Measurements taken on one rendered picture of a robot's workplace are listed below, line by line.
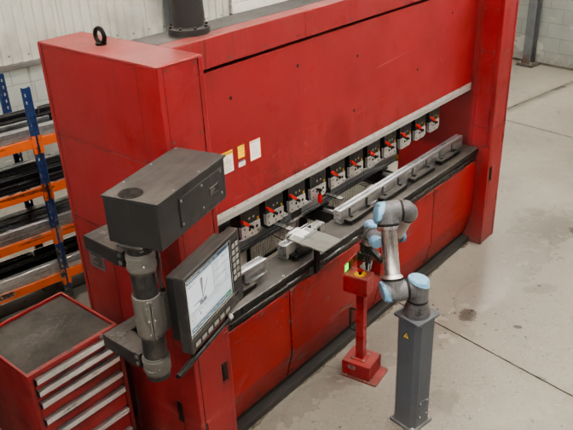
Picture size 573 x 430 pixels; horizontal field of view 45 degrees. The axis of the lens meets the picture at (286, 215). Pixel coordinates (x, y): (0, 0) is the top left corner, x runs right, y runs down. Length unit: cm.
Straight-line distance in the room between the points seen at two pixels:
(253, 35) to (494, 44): 254
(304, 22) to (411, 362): 193
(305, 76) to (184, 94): 110
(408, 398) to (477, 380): 70
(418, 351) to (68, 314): 187
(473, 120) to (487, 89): 29
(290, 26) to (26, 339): 204
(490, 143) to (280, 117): 245
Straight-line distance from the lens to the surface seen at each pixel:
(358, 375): 458
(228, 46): 334
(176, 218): 259
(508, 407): 455
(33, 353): 352
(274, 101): 368
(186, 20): 329
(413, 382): 405
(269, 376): 425
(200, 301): 282
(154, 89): 285
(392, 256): 367
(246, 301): 379
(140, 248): 259
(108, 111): 316
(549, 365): 492
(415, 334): 384
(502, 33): 552
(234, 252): 298
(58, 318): 371
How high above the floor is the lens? 300
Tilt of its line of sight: 27 degrees down
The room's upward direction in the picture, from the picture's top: 2 degrees counter-clockwise
